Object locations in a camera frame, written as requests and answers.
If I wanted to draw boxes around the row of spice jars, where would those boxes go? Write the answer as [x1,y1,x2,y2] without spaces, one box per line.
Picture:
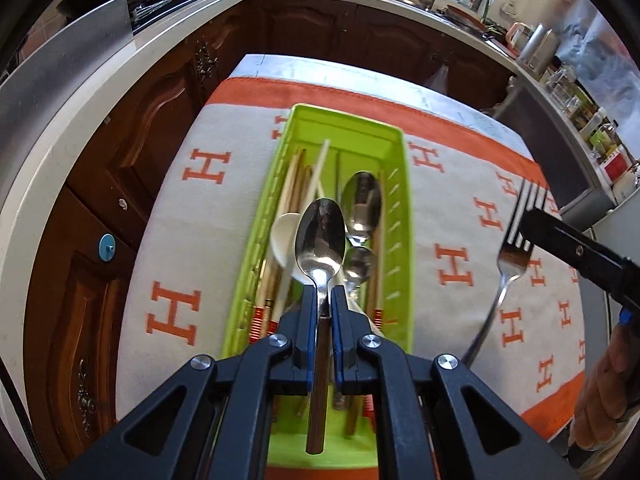
[542,62,640,201]

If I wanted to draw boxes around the brown wooden cabinets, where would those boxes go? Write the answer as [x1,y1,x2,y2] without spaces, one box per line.
[22,0,516,471]

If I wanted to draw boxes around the grey metal cabinet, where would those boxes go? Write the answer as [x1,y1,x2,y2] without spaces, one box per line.
[492,77,613,221]

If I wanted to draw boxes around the white orange kettle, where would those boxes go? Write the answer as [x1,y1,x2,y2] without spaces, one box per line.
[506,21,530,51]

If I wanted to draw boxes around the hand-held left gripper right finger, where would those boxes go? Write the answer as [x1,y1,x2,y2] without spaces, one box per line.
[331,285,583,480]

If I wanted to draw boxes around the plain bamboo chopstick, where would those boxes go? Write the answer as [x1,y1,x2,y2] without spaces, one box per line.
[292,162,313,213]

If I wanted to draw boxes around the steel kettle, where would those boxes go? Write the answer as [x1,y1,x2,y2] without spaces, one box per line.
[520,22,560,73]

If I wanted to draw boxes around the orange beige printed blanket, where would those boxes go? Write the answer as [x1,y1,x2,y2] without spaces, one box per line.
[115,76,587,480]

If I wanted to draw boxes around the metal fork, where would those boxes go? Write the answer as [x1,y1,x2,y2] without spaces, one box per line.
[460,180,551,366]

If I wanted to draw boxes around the wooden handled metal spoon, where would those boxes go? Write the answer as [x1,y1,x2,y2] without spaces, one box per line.
[295,198,347,455]

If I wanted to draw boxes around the cream white chopstick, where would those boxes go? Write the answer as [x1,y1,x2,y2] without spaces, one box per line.
[304,139,332,206]

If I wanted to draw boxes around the stainless steel splash panel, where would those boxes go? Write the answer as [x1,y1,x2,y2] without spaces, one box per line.
[0,0,135,181]

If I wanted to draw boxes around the white plastic bag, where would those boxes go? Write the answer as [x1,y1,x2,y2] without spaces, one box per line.
[427,65,451,92]

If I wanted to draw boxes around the white kitchen countertop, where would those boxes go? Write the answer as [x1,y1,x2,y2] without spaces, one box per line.
[0,0,621,461]

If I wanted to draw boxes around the person's right hand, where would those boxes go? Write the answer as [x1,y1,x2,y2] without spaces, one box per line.
[567,330,640,456]

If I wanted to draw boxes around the wooden chopstick patterned end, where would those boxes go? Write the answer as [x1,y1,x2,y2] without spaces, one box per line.
[260,260,281,336]
[277,149,303,218]

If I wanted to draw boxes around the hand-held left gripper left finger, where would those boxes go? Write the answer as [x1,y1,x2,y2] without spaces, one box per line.
[62,285,319,480]

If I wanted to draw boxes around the red pan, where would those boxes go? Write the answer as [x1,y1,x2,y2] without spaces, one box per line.
[445,4,486,31]

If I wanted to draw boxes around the white ceramic spoon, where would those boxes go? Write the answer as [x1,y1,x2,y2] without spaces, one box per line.
[270,212,307,306]

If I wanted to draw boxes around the green plastic utensil tray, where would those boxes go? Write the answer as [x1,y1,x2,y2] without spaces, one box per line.
[222,103,415,480]

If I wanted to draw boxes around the black glass stove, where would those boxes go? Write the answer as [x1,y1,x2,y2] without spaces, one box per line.
[127,0,221,26]

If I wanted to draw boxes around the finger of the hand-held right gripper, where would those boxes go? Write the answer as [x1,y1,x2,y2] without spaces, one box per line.
[519,207,628,283]

